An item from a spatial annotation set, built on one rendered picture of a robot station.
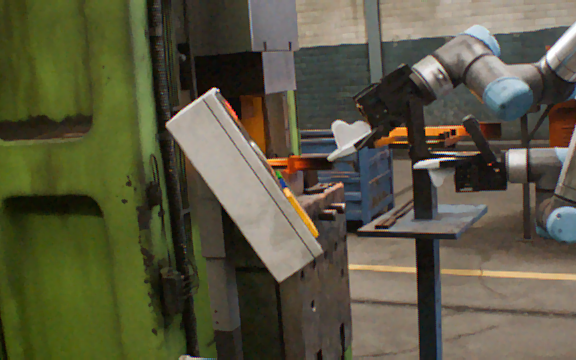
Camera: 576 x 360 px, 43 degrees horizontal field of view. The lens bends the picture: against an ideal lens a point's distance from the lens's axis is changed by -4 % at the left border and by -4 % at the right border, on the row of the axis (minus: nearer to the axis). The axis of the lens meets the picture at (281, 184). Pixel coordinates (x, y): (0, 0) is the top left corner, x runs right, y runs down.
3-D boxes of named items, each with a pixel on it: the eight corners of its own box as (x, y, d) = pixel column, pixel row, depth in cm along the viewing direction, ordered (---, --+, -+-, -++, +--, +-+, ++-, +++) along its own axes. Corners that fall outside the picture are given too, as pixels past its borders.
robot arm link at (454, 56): (501, 38, 128) (472, 13, 133) (451, 73, 128) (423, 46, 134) (507, 66, 134) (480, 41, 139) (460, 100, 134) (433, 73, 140)
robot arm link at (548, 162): (578, 188, 155) (578, 149, 154) (526, 189, 159) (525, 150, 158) (578, 182, 162) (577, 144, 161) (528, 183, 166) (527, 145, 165)
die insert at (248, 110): (254, 117, 187) (252, 93, 186) (242, 120, 180) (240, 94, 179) (149, 123, 198) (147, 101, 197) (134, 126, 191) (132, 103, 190)
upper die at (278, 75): (296, 89, 186) (293, 50, 184) (265, 94, 168) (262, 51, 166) (148, 100, 201) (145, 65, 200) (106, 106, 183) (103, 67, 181)
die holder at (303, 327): (353, 341, 208) (343, 181, 201) (309, 399, 173) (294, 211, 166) (175, 330, 228) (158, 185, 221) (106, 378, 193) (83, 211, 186)
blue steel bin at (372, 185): (398, 212, 612) (393, 123, 601) (370, 235, 540) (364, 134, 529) (262, 211, 659) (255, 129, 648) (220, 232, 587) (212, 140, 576)
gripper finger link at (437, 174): (420, 190, 161) (458, 185, 164) (419, 162, 161) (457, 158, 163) (414, 188, 164) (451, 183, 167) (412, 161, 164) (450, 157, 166)
